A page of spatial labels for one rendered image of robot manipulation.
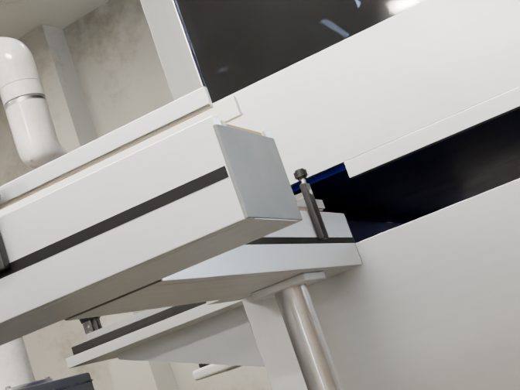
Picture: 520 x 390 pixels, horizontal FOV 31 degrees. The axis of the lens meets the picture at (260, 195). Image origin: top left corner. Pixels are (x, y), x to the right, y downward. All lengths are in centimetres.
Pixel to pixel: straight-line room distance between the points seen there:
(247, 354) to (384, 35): 64
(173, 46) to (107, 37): 435
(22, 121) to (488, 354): 106
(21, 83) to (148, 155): 126
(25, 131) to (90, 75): 415
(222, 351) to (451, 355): 47
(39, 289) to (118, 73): 518
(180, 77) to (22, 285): 93
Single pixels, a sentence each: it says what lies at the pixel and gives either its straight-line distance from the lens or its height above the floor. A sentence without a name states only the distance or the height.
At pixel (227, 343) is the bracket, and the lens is 180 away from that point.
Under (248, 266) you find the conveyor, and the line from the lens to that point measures 116.
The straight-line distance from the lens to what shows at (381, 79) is 160.
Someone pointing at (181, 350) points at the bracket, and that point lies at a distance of 185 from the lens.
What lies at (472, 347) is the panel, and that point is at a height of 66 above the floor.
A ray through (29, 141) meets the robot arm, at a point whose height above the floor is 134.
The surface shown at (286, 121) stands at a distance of 165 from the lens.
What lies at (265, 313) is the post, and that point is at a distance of 166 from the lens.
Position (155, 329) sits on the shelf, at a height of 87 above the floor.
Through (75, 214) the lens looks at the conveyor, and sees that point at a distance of 85.
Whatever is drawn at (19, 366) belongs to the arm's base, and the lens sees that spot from 209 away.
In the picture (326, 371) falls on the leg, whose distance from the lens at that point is 140.
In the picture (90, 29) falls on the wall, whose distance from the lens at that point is 620.
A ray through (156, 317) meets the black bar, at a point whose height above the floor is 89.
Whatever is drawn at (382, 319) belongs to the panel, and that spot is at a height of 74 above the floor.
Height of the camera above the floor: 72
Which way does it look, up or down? 11 degrees up
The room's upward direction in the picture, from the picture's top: 19 degrees counter-clockwise
